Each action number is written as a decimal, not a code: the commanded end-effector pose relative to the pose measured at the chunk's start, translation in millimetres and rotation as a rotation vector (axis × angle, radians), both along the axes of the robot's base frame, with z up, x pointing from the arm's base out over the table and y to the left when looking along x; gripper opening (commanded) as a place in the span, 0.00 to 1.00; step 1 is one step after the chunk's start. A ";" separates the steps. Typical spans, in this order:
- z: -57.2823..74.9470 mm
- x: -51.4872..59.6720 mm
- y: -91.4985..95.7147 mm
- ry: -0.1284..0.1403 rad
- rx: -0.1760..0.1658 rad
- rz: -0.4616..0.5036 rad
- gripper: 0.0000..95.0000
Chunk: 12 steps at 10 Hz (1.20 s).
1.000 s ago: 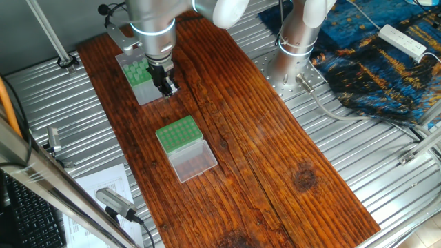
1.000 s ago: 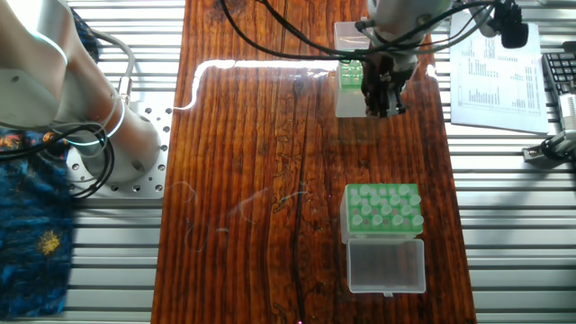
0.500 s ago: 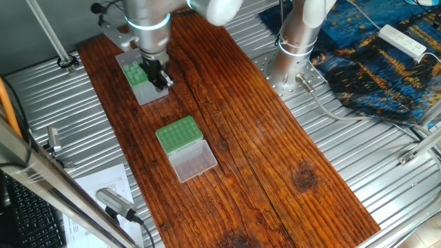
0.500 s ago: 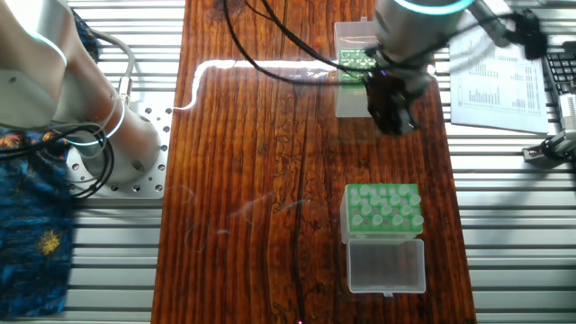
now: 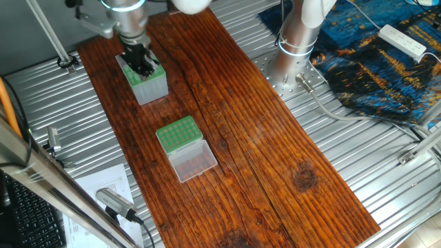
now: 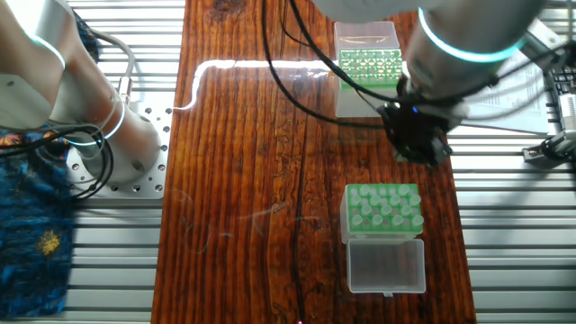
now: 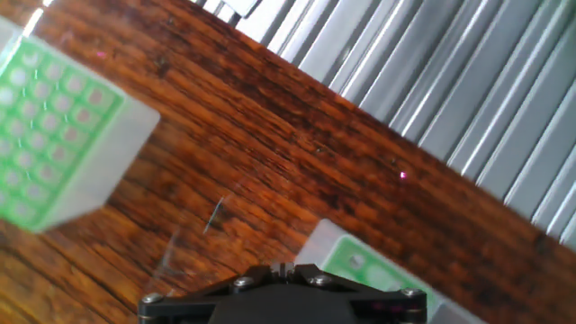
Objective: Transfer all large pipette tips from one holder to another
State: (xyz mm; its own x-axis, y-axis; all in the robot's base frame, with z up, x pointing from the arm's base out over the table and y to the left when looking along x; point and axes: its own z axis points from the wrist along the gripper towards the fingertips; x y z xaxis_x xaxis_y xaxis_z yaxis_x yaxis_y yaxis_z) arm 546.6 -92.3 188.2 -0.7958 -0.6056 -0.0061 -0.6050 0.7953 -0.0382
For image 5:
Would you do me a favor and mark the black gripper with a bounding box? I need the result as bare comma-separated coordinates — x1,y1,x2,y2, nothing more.
121,38,164,76

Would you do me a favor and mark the tall green pipette tip holder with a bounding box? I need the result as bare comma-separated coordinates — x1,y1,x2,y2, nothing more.
116,52,170,105

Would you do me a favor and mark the silver pole with clamp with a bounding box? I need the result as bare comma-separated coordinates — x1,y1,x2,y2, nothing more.
26,0,80,70

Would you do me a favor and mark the printed white paper sheet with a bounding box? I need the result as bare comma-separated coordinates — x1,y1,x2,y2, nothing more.
65,162,149,248

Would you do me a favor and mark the yellow pole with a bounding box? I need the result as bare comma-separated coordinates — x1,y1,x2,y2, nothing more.
0,74,23,138

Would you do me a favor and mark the brown wooden board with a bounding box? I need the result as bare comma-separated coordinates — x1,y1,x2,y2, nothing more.
76,6,382,248

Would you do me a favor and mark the black keyboard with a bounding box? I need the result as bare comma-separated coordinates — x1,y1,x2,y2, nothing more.
0,169,66,248

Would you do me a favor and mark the blue patterned cloth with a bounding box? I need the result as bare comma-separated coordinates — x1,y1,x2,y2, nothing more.
258,0,441,128

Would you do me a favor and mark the white power strip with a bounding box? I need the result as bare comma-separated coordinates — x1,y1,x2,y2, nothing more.
378,24,428,59

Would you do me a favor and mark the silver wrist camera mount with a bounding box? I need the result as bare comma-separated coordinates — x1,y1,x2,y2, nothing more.
74,6,118,39

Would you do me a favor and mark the small metal corner bracket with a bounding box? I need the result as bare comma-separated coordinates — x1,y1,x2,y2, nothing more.
45,126,66,163

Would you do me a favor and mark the silver cylindrical camera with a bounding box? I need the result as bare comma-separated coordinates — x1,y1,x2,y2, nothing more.
95,187,144,225

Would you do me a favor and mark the diagonal aluminium frame beam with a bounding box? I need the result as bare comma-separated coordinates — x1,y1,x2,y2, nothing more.
0,124,139,248

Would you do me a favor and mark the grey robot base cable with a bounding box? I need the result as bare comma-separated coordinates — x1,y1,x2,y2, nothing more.
296,72,441,128

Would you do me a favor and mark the black camera cable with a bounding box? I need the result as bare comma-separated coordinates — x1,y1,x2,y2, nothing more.
127,207,161,248

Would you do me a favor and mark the white power strip cable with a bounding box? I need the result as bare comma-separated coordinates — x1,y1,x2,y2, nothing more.
342,0,383,32

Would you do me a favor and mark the silver frame bracket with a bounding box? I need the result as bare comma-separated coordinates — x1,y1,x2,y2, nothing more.
398,124,441,166

